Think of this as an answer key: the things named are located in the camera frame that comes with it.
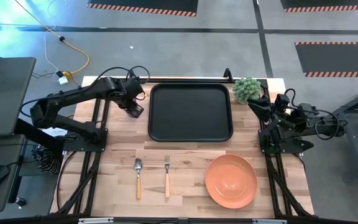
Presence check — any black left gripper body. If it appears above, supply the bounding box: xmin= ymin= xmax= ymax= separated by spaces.
xmin=115 ymin=77 xmax=145 ymax=108

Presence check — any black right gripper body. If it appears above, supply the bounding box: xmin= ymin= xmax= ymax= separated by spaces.
xmin=267 ymin=107 xmax=295 ymax=131

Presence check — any spoon with orange handle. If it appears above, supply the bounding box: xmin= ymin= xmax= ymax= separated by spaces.
xmin=134 ymin=157 xmax=144 ymax=200

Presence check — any orange round plate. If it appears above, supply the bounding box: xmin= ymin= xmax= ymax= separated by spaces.
xmin=204 ymin=153 xmax=259 ymax=210

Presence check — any fork with orange handle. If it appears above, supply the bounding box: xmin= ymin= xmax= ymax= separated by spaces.
xmin=163 ymin=154 xmax=171 ymax=199

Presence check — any black rectangular serving tray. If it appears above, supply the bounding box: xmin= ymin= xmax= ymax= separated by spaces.
xmin=147 ymin=82 xmax=234 ymax=143

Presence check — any green artificial succulent plant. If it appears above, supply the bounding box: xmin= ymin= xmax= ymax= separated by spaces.
xmin=232 ymin=77 xmax=262 ymax=105

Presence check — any white paper sheet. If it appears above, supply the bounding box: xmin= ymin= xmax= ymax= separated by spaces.
xmin=42 ymin=126 xmax=69 ymax=138

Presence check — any dark grey metal stand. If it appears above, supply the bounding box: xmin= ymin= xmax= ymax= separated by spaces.
xmin=333 ymin=81 xmax=358 ymax=183

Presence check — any black striped-edge floor mat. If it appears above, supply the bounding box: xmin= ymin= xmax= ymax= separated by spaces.
xmin=87 ymin=0 xmax=200 ymax=17
xmin=280 ymin=0 xmax=358 ymax=13
xmin=294 ymin=41 xmax=358 ymax=78

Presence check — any zebra striped cloth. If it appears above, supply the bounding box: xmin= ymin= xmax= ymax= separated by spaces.
xmin=34 ymin=145 xmax=63 ymax=175

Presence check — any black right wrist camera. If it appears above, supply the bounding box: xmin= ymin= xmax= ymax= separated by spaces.
xmin=273 ymin=93 xmax=291 ymax=110

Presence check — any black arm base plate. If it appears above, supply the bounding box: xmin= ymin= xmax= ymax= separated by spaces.
xmin=61 ymin=127 xmax=109 ymax=153
xmin=257 ymin=129 xmax=315 ymax=156

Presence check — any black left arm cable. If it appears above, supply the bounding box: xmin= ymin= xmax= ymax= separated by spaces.
xmin=90 ymin=65 xmax=151 ymax=86

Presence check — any black aluminium table frame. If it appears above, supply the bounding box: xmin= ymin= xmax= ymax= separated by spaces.
xmin=50 ymin=76 xmax=315 ymax=224

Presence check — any white floor cable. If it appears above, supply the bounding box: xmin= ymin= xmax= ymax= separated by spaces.
xmin=43 ymin=0 xmax=68 ymax=74

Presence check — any grey metal bracket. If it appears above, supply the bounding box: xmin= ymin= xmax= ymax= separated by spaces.
xmin=252 ymin=219 xmax=288 ymax=224
xmin=78 ymin=217 xmax=114 ymax=224

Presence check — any yellow floor cable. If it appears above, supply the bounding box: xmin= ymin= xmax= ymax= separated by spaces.
xmin=13 ymin=0 xmax=91 ymax=77

